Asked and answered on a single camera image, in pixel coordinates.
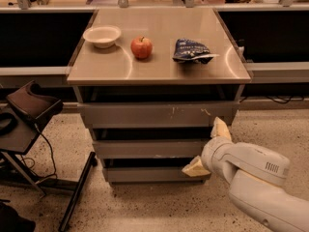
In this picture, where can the blue chip bag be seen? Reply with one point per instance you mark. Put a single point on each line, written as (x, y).
(187, 50)

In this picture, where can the white bowl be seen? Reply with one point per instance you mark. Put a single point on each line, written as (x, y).
(102, 36)

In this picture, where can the grey metal drawer cabinet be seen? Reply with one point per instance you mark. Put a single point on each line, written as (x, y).
(115, 75)

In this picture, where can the grey top drawer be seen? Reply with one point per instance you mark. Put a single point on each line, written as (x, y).
(155, 115)

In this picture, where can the red apple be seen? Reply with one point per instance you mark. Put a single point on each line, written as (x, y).
(141, 47)

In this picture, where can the dark brown headset device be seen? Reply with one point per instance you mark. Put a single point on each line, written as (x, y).
(33, 108)

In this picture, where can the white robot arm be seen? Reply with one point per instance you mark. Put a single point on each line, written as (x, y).
(256, 176)

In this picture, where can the grey bottom drawer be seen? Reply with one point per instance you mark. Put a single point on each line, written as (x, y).
(149, 175)

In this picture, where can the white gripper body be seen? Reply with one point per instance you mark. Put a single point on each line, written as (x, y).
(214, 156)

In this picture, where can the grey drawer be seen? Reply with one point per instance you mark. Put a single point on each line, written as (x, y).
(149, 175)
(149, 149)
(155, 115)

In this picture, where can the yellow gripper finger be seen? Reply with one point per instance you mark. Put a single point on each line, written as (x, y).
(196, 168)
(220, 129)

